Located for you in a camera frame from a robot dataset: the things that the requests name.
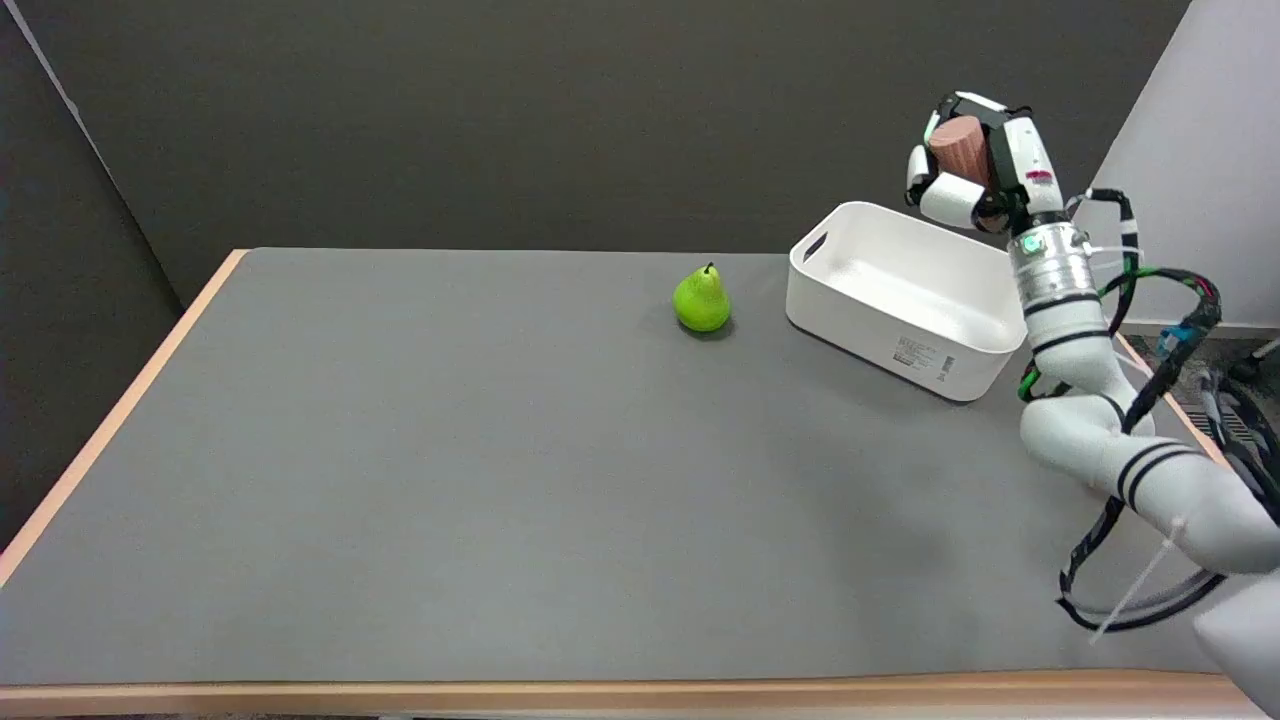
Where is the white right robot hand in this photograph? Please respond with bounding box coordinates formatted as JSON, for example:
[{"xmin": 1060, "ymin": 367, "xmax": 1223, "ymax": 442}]
[{"xmin": 905, "ymin": 91, "xmax": 1067, "ymax": 235}]

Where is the wooden cylinder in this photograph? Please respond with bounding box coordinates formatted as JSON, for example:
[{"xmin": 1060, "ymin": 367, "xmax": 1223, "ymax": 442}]
[{"xmin": 929, "ymin": 115, "xmax": 992, "ymax": 187}]

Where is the white plastic box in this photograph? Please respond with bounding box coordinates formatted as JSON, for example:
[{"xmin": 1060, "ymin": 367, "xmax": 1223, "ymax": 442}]
[{"xmin": 786, "ymin": 201, "xmax": 1031, "ymax": 403}]

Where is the green pear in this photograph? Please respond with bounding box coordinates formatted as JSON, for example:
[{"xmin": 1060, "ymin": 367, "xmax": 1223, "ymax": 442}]
[{"xmin": 673, "ymin": 263, "xmax": 732, "ymax": 333}]

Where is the grey table mat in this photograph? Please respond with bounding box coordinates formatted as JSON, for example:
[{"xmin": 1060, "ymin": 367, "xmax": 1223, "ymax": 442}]
[{"xmin": 0, "ymin": 248, "xmax": 1223, "ymax": 687}]

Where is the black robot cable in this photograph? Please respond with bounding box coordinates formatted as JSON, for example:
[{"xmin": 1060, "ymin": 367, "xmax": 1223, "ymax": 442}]
[{"xmin": 1018, "ymin": 188, "xmax": 1280, "ymax": 633}]

